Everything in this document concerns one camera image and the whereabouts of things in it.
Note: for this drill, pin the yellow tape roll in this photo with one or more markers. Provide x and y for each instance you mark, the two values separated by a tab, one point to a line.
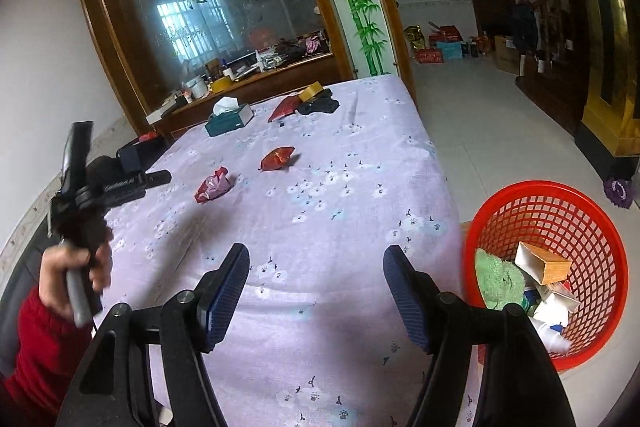
310	92

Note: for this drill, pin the person's left hand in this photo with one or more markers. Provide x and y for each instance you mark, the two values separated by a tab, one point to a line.
52	277

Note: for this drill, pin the crumpled red wrapper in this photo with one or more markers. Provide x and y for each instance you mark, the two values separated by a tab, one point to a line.
212	187

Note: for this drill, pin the red plastic basket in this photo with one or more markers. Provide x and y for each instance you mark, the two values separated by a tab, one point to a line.
590	217

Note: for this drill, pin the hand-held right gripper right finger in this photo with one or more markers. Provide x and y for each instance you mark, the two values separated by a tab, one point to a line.
407	299

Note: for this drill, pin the cardboard box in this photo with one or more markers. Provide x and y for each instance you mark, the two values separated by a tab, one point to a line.
507	54

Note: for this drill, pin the red carton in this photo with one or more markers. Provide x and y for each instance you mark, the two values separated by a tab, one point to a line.
559	299

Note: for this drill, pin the teal tissue box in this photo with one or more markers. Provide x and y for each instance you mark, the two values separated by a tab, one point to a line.
230	118

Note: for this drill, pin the dark red flat packet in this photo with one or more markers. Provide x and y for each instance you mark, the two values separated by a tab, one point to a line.
285	108

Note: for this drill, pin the person's left forearm red sleeve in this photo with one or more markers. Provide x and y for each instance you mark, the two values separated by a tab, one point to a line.
45	357

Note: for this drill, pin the wooden staircase railing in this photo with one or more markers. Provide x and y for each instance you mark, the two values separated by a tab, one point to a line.
550	47

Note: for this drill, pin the black bag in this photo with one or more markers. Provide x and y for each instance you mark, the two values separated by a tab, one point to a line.
140	154

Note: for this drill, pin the purple floral tablecloth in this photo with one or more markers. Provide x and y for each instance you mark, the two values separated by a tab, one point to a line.
330	217

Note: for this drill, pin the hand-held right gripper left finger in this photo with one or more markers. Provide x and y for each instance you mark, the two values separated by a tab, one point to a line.
227	299

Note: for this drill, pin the orange box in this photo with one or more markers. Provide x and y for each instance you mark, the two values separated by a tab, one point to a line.
544	264

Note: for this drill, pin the black cloth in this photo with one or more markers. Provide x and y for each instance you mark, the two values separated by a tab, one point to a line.
322	107

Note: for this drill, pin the red snack packet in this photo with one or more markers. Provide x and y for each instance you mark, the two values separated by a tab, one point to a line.
277	158

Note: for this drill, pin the red gift box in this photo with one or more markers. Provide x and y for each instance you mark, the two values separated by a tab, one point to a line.
430	56

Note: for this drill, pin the wooden ledge with clutter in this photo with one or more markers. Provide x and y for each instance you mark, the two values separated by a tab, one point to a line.
290	69

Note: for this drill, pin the green towel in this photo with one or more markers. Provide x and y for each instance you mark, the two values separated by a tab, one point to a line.
495	279

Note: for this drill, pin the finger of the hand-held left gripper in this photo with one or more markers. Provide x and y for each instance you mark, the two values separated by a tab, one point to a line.
157	179

